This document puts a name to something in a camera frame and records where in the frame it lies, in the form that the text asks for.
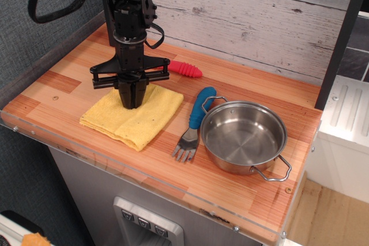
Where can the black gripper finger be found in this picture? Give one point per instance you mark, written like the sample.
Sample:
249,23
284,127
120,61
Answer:
126,93
139,92

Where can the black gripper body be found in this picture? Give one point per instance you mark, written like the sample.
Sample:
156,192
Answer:
129,66

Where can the yellow cloth napkin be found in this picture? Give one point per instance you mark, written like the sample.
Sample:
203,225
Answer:
134,127

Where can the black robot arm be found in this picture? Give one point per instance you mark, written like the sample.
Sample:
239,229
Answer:
132,20

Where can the small steel pot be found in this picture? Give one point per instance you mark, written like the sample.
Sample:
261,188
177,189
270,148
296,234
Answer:
244,138

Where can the grey dispenser button panel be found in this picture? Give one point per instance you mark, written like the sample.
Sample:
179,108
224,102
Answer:
140,226

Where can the clear acrylic edge guard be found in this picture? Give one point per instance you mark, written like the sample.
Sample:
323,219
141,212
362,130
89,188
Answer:
248,203

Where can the orange object at corner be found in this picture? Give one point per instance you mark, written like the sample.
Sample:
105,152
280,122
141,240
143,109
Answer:
35,239

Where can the white toy sink unit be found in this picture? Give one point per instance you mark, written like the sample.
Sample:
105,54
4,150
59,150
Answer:
339,153

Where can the red handled spoon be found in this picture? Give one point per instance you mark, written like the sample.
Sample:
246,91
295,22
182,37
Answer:
184,68

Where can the blue handled fork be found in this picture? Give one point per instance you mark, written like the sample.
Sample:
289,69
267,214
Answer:
188,143

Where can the dark grey right post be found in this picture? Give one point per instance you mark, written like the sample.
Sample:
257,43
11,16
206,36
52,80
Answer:
339,49

